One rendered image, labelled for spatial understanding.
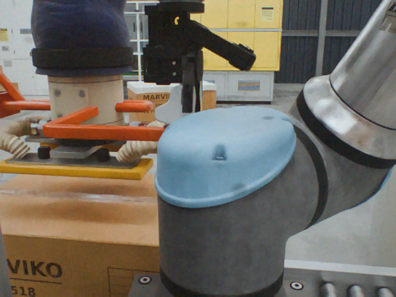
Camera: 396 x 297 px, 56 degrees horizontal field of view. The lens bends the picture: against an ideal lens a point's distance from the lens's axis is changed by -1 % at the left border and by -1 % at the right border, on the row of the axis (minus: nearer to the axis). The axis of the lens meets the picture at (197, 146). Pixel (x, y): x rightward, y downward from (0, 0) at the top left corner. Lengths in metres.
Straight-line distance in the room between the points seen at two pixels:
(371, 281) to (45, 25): 1.22
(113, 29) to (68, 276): 0.53
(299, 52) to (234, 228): 11.29
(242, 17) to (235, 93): 1.58
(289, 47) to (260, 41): 3.42
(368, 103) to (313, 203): 0.10
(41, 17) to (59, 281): 0.55
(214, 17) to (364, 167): 7.77
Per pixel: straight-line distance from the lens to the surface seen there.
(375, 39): 0.34
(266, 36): 8.13
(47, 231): 0.87
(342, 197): 0.38
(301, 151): 0.33
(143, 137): 0.61
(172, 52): 0.56
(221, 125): 0.31
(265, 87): 8.24
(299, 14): 11.52
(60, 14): 0.83
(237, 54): 0.56
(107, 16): 0.84
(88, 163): 0.84
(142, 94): 2.66
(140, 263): 0.80
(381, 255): 2.17
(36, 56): 0.87
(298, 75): 11.59
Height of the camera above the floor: 1.33
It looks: 16 degrees down
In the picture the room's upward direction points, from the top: straight up
